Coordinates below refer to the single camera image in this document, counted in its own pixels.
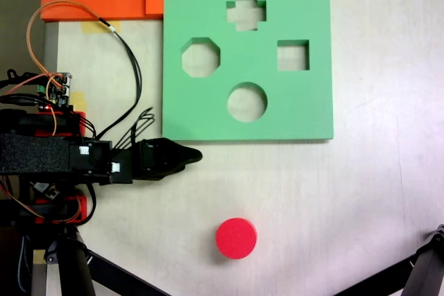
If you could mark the black tripod brace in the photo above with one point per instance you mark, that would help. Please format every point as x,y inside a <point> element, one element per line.
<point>378,278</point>
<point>125,277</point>

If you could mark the small circuit board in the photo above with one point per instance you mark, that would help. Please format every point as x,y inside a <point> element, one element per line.
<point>59,89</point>

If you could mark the yellow tape piece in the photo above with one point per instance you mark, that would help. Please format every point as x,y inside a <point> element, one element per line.
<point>92,27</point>
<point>79,100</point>

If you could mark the green shape sorting board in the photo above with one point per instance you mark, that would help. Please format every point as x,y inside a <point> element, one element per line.
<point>249,58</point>

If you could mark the red cylinder block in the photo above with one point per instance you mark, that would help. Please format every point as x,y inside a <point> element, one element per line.
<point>236,238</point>

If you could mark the red arm base mount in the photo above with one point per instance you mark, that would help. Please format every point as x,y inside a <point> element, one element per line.
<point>82,117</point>

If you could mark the black tripod leg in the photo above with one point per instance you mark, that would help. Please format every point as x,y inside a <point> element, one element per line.
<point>428,268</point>
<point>74,268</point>

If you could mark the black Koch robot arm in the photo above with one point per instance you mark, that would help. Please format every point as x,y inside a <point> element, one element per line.
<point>34,154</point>

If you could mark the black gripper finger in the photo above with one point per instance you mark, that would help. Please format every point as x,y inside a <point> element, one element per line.
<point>184,155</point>
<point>163,173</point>

